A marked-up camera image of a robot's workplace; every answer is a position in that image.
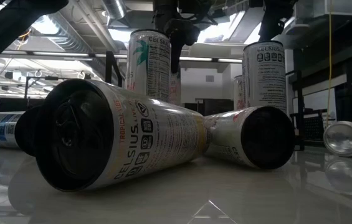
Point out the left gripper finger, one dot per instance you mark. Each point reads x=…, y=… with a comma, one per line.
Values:
x=176, y=59

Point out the Celsius Tropical Vibe can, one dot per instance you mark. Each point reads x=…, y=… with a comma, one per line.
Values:
x=150, y=133
x=225, y=133
x=150, y=68

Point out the Celsius can blue band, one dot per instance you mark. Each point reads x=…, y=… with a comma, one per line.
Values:
x=264, y=81

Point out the tall silver blue can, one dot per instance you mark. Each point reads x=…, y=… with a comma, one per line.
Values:
x=342, y=138

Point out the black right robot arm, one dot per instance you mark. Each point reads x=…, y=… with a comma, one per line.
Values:
x=277, y=18

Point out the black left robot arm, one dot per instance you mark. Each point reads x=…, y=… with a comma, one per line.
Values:
x=7, y=25

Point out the white glossy table sheet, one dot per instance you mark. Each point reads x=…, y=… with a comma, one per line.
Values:
x=194, y=199

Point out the white ceiling box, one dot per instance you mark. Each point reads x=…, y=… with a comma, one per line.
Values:
x=337, y=7

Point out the silver round air duct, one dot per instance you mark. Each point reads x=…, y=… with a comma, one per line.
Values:
x=113, y=7

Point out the silver spiral air duct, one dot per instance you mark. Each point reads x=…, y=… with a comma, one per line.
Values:
x=73, y=39

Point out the black frame stand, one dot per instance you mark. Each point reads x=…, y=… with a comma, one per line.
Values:
x=52, y=78

